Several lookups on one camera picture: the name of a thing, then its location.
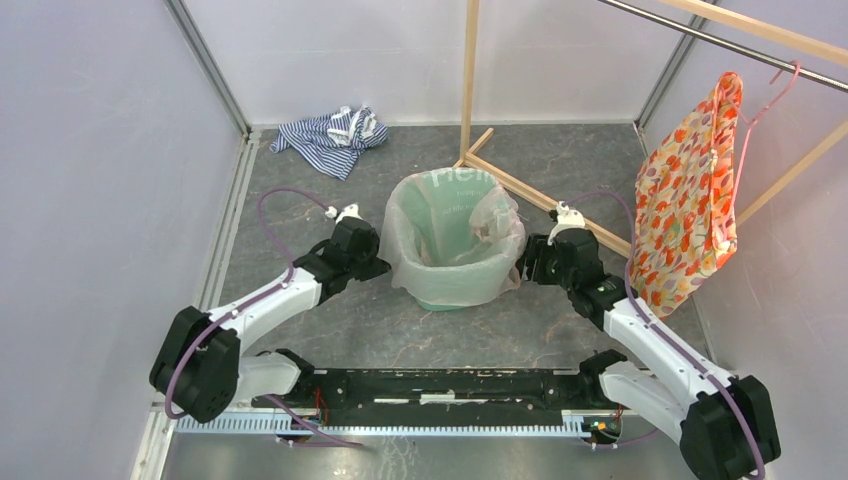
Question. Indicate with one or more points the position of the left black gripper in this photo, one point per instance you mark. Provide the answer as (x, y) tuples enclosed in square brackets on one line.
[(378, 265)]

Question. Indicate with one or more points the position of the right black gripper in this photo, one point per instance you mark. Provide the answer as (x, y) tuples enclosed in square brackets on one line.
[(536, 248)]

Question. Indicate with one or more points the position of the green trash bin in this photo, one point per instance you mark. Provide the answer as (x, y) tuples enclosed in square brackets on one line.
[(444, 265)]

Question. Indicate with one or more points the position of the pink plastic trash bag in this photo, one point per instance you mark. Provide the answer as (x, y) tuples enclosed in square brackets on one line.
[(457, 232)]

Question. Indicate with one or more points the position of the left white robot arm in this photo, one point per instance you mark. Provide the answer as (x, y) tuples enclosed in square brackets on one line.
[(202, 366)]

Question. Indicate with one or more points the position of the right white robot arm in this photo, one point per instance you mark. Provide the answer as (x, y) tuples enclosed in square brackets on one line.
[(723, 424)]

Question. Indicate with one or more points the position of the blue striped cloth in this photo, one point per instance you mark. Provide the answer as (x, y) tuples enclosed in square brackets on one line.
[(332, 143)]

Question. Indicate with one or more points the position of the floral orange garment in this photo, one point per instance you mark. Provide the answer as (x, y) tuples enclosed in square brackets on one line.
[(685, 225)]

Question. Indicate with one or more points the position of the wooden clothes rack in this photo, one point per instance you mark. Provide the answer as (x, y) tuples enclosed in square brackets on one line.
[(702, 13)]

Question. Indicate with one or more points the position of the pink clothes hanger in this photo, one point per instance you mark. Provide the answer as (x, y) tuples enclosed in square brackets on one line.
[(752, 122)]

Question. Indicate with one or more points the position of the metal hanging rod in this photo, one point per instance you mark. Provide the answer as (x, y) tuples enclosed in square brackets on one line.
[(728, 45)]

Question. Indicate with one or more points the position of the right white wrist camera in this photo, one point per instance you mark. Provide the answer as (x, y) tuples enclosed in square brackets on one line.
[(565, 218)]

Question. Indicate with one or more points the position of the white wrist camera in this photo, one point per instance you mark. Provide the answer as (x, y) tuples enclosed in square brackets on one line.
[(337, 215), (565, 218)]

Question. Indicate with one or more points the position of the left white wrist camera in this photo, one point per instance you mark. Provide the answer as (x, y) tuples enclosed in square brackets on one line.
[(337, 215)]

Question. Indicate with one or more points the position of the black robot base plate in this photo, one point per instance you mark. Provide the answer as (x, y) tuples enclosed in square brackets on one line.
[(454, 397)]

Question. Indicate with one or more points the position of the slotted cable duct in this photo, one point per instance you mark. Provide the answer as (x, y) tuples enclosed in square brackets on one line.
[(279, 423)]

